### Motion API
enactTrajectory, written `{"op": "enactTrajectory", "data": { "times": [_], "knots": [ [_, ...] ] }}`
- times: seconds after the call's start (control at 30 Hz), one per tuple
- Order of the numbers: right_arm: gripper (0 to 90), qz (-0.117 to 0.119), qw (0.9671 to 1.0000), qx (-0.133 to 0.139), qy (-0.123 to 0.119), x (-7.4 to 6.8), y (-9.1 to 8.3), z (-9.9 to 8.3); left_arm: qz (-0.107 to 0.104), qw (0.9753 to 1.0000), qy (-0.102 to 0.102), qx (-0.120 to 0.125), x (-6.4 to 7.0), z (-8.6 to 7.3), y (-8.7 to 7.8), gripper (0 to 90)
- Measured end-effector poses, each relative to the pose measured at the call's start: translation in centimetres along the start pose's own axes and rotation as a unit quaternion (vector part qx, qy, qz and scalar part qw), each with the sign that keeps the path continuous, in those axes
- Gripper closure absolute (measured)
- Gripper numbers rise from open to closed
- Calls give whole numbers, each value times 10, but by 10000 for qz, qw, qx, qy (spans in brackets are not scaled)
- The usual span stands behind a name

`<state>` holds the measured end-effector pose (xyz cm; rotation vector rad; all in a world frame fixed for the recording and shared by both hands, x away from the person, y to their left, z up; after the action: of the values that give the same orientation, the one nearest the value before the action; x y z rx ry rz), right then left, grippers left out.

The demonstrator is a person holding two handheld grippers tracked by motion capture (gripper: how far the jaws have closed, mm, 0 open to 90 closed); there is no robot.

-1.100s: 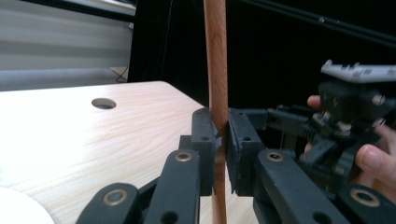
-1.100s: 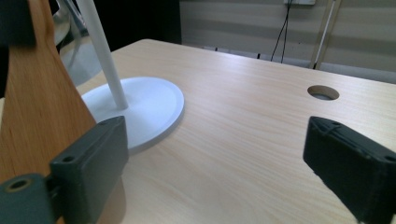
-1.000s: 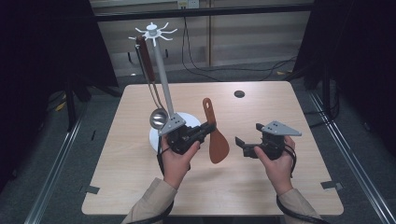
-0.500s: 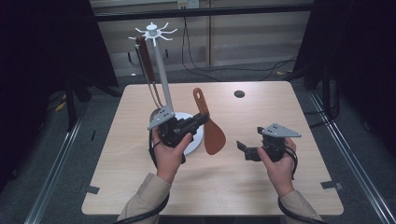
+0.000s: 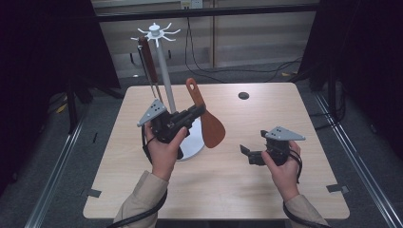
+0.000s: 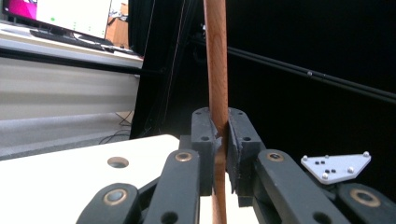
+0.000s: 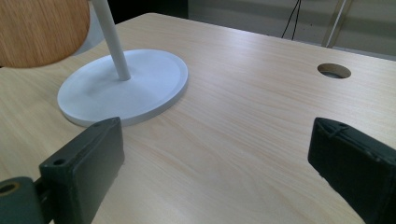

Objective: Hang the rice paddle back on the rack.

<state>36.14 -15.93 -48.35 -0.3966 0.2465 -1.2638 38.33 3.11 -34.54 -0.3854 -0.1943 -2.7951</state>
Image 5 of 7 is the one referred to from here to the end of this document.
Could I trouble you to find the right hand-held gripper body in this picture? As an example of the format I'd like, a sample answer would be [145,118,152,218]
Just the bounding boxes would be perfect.
[264,126,307,166]

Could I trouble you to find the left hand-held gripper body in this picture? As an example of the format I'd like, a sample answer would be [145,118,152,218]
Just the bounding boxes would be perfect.
[136,99,194,144]

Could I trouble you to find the wooden rice paddle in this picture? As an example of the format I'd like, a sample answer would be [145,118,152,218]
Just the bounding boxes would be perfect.
[185,77,226,149]

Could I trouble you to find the white utensil rack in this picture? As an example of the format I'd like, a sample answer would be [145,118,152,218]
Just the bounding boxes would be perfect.
[130,22,207,162]

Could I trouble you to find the large steel spoon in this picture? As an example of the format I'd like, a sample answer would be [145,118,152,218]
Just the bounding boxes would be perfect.
[137,45,164,104]

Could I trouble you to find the wooden-handled steel ladle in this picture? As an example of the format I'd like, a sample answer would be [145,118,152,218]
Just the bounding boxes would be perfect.
[138,35,165,105]

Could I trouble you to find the person's right hand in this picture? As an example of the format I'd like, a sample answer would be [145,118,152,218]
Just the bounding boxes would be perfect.
[260,141,302,203]

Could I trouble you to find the person's left hand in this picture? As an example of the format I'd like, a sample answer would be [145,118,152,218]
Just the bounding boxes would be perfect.
[144,126,188,182]

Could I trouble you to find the grey tape piece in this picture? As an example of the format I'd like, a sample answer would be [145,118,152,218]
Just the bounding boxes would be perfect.
[327,184,350,194]
[86,188,103,199]

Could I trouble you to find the black stand leg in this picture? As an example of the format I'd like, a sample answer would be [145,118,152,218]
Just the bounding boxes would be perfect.
[65,79,80,134]

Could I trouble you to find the black horizontal bar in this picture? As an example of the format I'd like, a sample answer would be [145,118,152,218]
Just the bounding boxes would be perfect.
[94,3,321,23]

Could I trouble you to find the black curtain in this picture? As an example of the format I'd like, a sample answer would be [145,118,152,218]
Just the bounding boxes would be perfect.
[298,0,403,160]
[0,0,122,194]

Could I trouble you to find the right hand-held gripper black cable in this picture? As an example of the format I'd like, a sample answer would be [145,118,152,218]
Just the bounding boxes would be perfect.
[282,148,331,228]

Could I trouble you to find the hand-held gripper black cable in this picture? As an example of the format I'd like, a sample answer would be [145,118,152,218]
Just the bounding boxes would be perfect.
[282,148,331,228]
[107,126,168,228]

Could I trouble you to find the black background cables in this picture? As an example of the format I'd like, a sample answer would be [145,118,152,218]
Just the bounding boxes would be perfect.
[184,17,303,84]

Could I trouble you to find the metal floor rail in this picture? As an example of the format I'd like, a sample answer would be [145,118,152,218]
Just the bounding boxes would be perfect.
[313,91,403,228]
[25,104,86,228]

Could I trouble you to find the left hand-held gripper black cable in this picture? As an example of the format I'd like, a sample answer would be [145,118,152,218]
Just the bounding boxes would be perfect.
[107,126,168,228]

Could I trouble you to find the white wall socket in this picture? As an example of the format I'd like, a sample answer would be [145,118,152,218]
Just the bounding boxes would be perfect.
[180,0,203,10]

